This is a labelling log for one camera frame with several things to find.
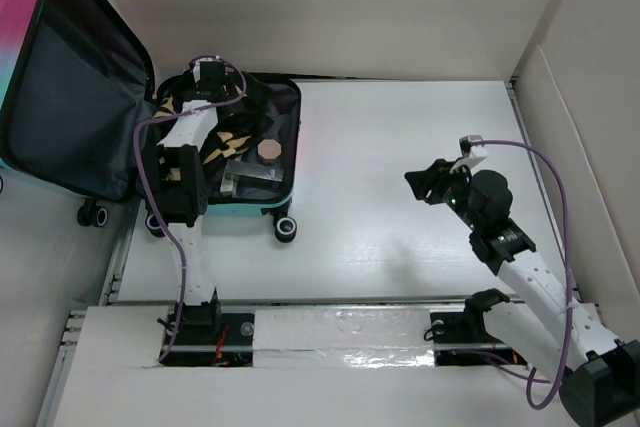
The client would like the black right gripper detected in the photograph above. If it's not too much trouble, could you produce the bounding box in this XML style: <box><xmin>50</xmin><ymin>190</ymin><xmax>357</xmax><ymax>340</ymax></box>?
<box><xmin>403</xmin><ymin>157</ymin><xmax>482</xmax><ymax>231</ymax></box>

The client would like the black and tan blanket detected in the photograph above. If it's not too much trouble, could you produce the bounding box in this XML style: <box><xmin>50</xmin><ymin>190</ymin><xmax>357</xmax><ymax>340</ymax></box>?
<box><xmin>155</xmin><ymin>71</ymin><xmax>275</xmax><ymax>181</ymax></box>

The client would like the black cosmetic box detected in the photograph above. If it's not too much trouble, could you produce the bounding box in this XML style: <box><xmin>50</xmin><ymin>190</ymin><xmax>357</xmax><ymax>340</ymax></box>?
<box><xmin>224</xmin><ymin>160</ymin><xmax>284</xmax><ymax>184</ymax></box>

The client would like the pink and teal suitcase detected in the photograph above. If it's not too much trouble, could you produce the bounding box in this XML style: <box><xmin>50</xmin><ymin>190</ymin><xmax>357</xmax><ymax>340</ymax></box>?
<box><xmin>1</xmin><ymin>0</ymin><xmax>302</xmax><ymax>243</ymax></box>

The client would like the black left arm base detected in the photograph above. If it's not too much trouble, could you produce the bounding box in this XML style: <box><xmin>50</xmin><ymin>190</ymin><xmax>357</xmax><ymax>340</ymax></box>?
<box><xmin>156</xmin><ymin>295</ymin><xmax>255</xmax><ymax>368</ymax></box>

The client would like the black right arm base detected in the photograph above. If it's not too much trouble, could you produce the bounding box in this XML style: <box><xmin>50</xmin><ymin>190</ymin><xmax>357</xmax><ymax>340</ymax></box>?
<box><xmin>423</xmin><ymin>312</ymin><xmax>527</xmax><ymax>367</ymax></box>

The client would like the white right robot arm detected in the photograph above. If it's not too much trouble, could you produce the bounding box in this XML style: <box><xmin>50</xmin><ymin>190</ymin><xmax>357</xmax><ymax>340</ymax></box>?
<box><xmin>404</xmin><ymin>159</ymin><xmax>639</xmax><ymax>426</ymax></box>

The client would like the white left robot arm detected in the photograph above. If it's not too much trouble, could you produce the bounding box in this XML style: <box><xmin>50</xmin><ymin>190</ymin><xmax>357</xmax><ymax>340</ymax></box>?
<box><xmin>135</xmin><ymin>56</ymin><xmax>246</xmax><ymax>307</ymax></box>

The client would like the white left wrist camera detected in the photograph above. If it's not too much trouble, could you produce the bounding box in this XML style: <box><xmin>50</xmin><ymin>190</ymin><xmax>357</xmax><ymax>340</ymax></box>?
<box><xmin>189</xmin><ymin>57</ymin><xmax>226</xmax><ymax>83</ymax></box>

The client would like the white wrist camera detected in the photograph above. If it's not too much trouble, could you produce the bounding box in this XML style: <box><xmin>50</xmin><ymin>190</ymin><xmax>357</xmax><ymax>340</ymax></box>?
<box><xmin>449</xmin><ymin>135</ymin><xmax>488</xmax><ymax>173</ymax></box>
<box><xmin>189</xmin><ymin>57</ymin><xmax>226</xmax><ymax>83</ymax></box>

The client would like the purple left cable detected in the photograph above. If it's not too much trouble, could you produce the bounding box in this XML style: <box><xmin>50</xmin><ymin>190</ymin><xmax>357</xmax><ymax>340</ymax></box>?
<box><xmin>134</xmin><ymin>54</ymin><xmax>249</xmax><ymax>363</ymax></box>

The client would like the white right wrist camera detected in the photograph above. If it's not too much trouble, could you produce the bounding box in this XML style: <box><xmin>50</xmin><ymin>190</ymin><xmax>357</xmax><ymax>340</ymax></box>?
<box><xmin>449</xmin><ymin>135</ymin><xmax>488</xmax><ymax>173</ymax></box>

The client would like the aluminium rail frame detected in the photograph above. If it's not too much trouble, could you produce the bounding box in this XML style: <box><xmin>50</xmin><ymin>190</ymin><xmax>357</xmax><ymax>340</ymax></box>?
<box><xmin>37</xmin><ymin>81</ymin><xmax>609</xmax><ymax>427</ymax></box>

